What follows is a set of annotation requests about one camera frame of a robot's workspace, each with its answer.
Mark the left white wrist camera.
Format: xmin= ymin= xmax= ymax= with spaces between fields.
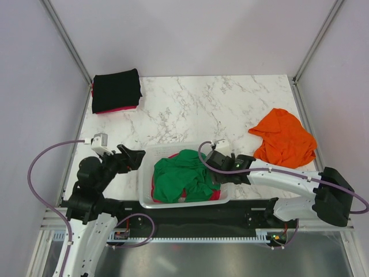
xmin=84 ymin=133 xmax=113 ymax=156

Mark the orange t-shirt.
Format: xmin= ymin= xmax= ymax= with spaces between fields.
xmin=248 ymin=108 xmax=318 ymax=169

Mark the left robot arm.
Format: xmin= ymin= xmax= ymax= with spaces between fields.
xmin=54 ymin=141 xmax=145 ymax=276

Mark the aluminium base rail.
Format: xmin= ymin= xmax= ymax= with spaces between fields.
xmin=40 ymin=208 xmax=354 ymax=231

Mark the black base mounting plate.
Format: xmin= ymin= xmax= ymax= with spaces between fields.
xmin=103 ymin=199 xmax=297 ymax=238

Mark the white slotted cable duct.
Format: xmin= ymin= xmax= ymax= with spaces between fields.
xmin=51 ymin=229 xmax=289 ymax=243

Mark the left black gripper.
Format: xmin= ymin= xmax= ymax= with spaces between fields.
xmin=96 ymin=143 xmax=145 ymax=192

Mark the right aluminium frame post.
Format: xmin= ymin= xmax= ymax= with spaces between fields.
xmin=292 ymin=0 xmax=345 ymax=84

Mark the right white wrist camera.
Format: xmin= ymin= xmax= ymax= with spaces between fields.
xmin=210 ymin=139 xmax=231 ymax=156

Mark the left aluminium frame post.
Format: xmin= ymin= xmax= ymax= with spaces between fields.
xmin=39 ymin=0 xmax=92 ymax=84

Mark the green t-shirt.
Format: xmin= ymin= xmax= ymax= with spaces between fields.
xmin=152 ymin=149 xmax=223 ymax=203

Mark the aluminium frame post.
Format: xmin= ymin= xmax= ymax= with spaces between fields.
xmin=292 ymin=0 xmax=345 ymax=84
xmin=39 ymin=0 xmax=92 ymax=84

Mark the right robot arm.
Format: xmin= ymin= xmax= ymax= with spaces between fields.
xmin=205 ymin=150 xmax=354 ymax=227

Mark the black folded t-shirt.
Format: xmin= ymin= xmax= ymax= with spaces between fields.
xmin=92 ymin=69 xmax=142 ymax=114

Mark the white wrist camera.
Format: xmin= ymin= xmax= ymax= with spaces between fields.
xmin=84 ymin=133 xmax=113 ymax=156
xmin=210 ymin=139 xmax=231 ymax=156

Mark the white plastic basket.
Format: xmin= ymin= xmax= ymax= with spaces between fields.
xmin=138 ymin=142 xmax=234 ymax=209

